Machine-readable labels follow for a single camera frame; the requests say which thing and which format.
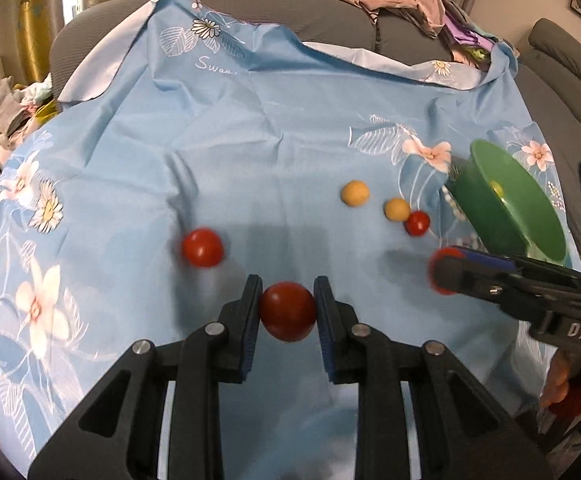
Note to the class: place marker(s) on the person right hand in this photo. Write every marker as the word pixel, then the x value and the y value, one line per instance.
pixel 558 379

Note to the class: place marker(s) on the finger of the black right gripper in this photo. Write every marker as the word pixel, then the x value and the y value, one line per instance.
pixel 528 268
pixel 516 296

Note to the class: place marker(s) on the tan round fruit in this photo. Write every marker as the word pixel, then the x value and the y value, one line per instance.
pixel 397 210
pixel 355 193

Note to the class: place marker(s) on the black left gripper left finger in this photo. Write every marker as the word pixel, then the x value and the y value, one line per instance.
pixel 158 401

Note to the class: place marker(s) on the green plastic bowl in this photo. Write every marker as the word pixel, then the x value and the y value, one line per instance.
pixel 524 222

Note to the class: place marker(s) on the purple garment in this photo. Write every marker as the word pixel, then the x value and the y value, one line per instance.
pixel 467 45

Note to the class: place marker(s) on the clutter pile beside sofa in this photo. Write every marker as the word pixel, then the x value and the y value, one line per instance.
pixel 24 108

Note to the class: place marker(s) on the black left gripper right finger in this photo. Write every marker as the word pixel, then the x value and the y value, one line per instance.
pixel 462 432

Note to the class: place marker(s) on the small red cherry tomato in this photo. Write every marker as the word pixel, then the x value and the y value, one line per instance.
pixel 417 224

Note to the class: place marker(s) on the blue floral cloth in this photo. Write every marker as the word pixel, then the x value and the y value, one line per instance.
pixel 185 118

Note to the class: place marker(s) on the loose red tomato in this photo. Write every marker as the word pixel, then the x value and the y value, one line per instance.
pixel 202 248

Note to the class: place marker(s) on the grey sofa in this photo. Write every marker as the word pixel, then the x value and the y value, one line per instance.
pixel 549 75

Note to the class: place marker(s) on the yellow small fruit in bowl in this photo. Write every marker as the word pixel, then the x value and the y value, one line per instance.
pixel 497 189

